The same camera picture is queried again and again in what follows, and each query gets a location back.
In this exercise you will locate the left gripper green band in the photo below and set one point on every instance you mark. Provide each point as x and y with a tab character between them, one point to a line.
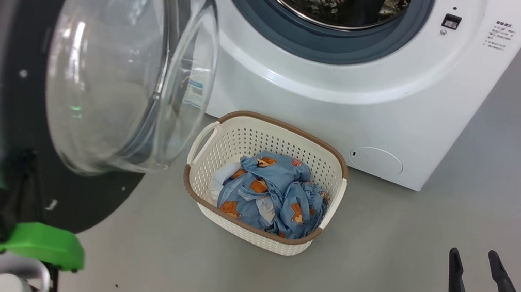
46	245

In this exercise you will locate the white front-load washing machine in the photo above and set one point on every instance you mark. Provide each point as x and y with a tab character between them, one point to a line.
349	113

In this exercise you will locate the round white drain filter cover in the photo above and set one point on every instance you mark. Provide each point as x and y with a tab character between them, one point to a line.
375	161

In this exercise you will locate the blue bear-print pyjama garment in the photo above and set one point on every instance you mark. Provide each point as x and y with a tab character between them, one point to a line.
303	205

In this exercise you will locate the blue energy label sticker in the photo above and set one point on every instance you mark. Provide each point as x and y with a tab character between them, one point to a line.
194	93

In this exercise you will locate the cream basket with brown rim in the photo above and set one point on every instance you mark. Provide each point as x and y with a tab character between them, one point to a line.
262	136

